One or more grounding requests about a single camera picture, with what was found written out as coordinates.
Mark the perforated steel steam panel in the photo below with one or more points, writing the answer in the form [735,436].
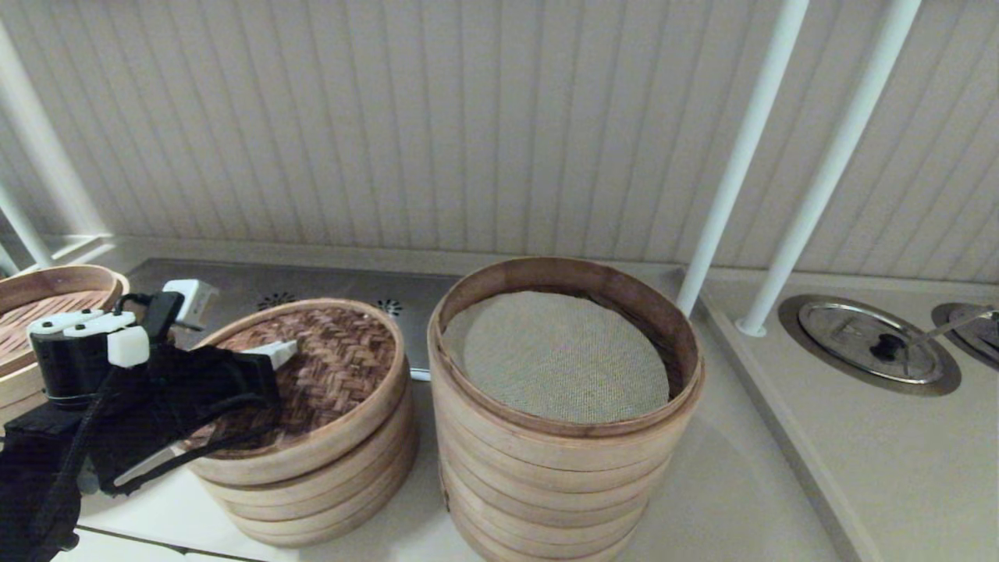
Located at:
[257,281]

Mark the round steel pot lid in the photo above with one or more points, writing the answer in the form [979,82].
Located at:
[975,336]

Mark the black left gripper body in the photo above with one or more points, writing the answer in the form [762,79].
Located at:
[195,398]

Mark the round steel lid black knob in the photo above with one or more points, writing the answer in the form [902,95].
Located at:
[843,328]

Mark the thin white metal pole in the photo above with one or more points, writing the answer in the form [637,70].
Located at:
[27,230]

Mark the grey mesh steamer liner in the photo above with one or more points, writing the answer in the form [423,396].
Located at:
[554,359]

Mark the tall bamboo steamer stack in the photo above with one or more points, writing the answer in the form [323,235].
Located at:
[546,484]

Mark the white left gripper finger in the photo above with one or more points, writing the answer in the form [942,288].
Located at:
[273,353]

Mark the silver white wrist camera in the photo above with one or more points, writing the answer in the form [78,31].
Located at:
[191,300]

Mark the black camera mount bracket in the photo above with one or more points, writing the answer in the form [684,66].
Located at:
[160,316]

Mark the white rack base rail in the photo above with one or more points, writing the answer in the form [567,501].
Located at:
[78,246]

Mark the woven bamboo steamer lid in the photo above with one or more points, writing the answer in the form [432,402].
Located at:
[343,367]

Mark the thick white metal pole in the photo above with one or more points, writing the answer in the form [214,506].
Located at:
[47,140]

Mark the short bamboo steamer stack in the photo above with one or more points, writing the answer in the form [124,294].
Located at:
[328,507]

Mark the black braided arm sleeve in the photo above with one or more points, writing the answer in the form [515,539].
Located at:
[70,453]

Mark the bamboo steamers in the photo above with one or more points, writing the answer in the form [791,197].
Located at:
[47,304]

